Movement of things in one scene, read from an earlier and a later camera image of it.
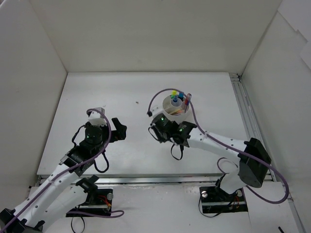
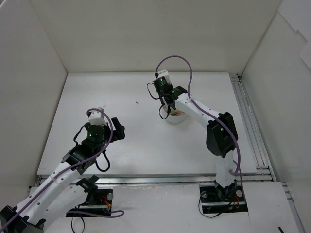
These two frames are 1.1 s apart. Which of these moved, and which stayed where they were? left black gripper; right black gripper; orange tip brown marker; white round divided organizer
Moved: right black gripper
Stayed: white round divided organizer; orange tip brown marker; left black gripper
